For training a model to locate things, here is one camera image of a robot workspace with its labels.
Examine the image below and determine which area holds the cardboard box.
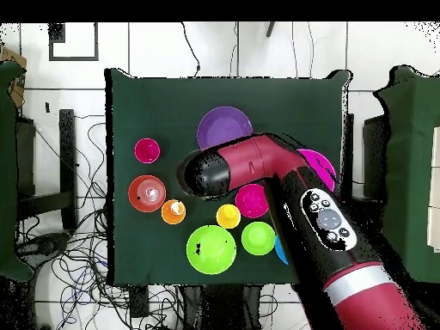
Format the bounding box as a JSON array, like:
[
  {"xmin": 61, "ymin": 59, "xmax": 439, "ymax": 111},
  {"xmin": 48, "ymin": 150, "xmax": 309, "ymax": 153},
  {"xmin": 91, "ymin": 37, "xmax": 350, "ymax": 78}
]
[{"xmin": 0, "ymin": 46, "xmax": 28, "ymax": 108}]

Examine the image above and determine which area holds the black pedestal leg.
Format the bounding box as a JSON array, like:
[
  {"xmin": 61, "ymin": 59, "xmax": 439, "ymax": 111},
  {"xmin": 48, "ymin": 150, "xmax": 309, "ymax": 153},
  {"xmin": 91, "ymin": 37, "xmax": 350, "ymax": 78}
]
[{"xmin": 16, "ymin": 232, "xmax": 71, "ymax": 267}]

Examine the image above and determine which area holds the green-clothed side table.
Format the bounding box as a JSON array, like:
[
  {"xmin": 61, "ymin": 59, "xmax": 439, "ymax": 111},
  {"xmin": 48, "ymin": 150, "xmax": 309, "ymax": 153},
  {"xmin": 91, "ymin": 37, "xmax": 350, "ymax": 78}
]
[
  {"xmin": 0, "ymin": 60, "xmax": 35, "ymax": 283},
  {"xmin": 372, "ymin": 64, "xmax": 440, "ymax": 284}
]

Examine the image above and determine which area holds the black box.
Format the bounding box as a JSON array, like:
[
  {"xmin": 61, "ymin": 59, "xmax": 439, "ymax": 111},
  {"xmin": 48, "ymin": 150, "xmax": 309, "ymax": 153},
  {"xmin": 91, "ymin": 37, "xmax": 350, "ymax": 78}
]
[{"xmin": 362, "ymin": 114, "xmax": 391, "ymax": 200}]

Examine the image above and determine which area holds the small green plastic bowl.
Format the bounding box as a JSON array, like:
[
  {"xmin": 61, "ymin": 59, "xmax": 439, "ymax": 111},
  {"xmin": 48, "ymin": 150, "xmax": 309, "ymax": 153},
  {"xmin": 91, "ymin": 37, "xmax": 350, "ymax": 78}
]
[{"xmin": 241, "ymin": 221, "xmax": 277, "ymax": 257}]

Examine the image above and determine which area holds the black metal stand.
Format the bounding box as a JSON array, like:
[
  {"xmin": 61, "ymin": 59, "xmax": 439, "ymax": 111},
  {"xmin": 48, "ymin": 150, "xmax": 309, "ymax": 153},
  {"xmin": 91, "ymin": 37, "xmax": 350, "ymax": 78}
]
[
  {"xmin": 15, "ymin": 108, "xmax": 78, "ymax": 231},
  {"xmin": 342, "ymin": 113, "xmax": 355, "ymax": 204}
]

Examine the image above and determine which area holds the large green plastic bowl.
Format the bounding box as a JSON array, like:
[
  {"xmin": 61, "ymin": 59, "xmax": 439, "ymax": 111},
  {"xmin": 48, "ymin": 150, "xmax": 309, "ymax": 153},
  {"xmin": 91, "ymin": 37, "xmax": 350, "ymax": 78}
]
[{"xmin": 186, "ymin": 224, "xmax": 237, "ymax": 276}]

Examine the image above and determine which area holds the blue plastic bowl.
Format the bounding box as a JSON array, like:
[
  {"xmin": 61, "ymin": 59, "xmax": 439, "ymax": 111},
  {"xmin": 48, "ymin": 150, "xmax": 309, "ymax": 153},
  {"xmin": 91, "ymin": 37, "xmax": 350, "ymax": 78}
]
[{"xmin": 273, "ymin": 235, "xmax": 290, "ymax": 266}]

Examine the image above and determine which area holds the red plastic cup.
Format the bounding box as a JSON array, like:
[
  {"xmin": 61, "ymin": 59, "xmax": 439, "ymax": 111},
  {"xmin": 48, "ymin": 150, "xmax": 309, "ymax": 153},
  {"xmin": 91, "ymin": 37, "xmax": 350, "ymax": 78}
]
[{"xmin": 133, "ymin": 137, "xmax": 162, "ymax": 165}]

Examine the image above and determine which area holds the black square floor frame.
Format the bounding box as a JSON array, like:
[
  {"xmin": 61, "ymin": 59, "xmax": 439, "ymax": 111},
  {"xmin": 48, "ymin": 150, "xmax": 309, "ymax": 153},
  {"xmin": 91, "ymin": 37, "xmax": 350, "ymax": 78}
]
[{"xmin": 47, "ymin": 21, "xmax": 100, "ymax": 62}]

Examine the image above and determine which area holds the thin black cable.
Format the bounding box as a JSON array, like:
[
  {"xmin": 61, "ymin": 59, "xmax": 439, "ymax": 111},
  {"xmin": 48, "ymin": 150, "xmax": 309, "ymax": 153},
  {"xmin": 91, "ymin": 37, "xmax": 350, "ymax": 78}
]
[{"xmin": 180, "ymin": 21, "xmax": 201, "ymax": 78}]

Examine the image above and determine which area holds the purple plastic bowl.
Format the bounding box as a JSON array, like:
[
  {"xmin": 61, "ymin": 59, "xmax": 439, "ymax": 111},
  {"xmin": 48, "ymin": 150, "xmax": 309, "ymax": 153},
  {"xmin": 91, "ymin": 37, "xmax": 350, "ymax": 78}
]
[{"xmin": 196, "ymin": 106, "xmax": 254, "ymax": 150}]

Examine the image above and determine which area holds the orange plastic cup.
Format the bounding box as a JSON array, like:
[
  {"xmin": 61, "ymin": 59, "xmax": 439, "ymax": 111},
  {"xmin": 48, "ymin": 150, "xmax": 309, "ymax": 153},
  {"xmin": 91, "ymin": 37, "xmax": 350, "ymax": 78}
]
[{"xmin": 160, "ymin": 199, "xmax": 187, "ymax": 226}]

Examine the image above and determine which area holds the orange plastic bowl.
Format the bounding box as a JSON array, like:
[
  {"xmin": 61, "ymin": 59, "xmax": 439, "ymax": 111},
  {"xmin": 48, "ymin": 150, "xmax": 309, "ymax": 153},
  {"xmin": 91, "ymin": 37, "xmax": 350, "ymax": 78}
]
[{"xmin": 127, "ymin": 174, "xmax": 167, "ymax": 214}]

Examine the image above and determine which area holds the tangle of floor cables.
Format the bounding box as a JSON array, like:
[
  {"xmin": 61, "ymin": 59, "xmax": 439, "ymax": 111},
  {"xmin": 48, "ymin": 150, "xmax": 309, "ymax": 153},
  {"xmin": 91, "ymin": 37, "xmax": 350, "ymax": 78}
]
[{"xmin": 15, "ymin": 114, "xmax": 186, "ymax": 330}]

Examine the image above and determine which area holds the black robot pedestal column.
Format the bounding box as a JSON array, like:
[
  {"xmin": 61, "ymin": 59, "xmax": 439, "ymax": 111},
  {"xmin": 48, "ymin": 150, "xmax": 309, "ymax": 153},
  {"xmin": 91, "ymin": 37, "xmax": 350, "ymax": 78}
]
[{"xmin": 181, "ymin": 284, "xmax": 264, "ymax": 330}]

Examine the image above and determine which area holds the large pink plastic bowl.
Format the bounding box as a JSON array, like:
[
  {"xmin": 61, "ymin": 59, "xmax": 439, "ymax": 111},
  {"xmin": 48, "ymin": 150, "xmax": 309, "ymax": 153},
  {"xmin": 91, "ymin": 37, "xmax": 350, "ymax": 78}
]
[{"xmin": 296, "ymin": 148, "xmax": 337, "ymax": 193}]

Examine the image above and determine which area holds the yellow plastic cup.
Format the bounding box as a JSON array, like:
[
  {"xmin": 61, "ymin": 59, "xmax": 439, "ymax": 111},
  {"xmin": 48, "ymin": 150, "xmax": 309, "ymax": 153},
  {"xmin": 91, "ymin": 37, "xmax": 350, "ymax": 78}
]
[{"xmin": 215, "ymin": 203, "xmax": 241, "ymax": 230}]

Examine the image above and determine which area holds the dark green table cloth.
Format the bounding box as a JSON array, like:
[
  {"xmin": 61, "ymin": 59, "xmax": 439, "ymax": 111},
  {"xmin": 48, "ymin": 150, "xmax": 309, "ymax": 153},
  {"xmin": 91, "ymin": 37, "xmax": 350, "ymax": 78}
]
[{"xmin": 104, "ymin": 67, "xmax": 352, "ymax": 287}]

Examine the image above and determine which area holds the small red plastic bowl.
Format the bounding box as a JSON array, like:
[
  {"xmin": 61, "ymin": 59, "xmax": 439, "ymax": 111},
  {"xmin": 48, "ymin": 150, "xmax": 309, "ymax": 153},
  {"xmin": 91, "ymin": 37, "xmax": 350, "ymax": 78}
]
[{"xmin": 235, "ymin": 183, "xmax": 271, "ymax": 219}]

